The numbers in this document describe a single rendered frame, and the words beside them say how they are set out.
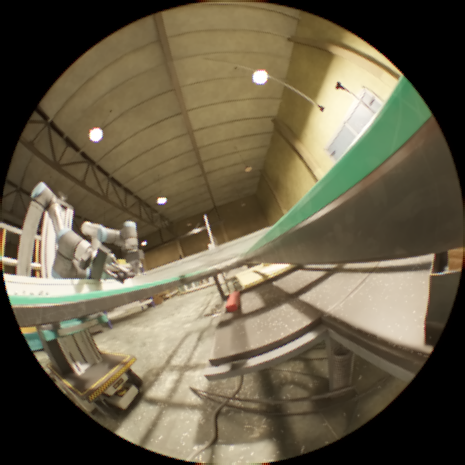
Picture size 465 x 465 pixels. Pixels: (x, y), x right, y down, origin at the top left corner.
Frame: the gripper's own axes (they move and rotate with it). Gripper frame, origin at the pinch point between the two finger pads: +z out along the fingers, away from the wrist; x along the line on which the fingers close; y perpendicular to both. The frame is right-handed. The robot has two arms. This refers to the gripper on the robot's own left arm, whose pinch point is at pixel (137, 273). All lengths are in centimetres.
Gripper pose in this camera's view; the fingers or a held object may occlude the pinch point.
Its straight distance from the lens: 91.9
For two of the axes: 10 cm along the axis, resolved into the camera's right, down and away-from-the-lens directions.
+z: 3.5, 9.1, -2.0
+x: -9.4, 3.4, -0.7
